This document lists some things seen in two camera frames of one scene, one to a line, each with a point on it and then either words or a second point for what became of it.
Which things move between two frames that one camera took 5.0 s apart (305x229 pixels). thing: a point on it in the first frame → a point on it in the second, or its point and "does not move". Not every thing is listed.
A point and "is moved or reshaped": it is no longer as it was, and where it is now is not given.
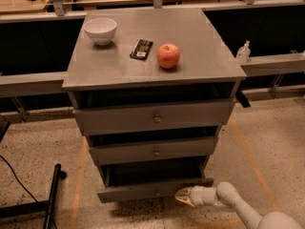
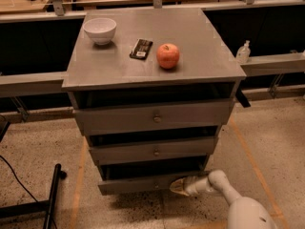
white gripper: [197, 196] → [193, 185]
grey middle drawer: [142, 152] does not move
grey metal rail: [19, 84] does not move
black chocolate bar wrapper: [141, 49] does not move
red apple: [168, 55] does not move
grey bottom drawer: [151, 178] is moved or reshaped
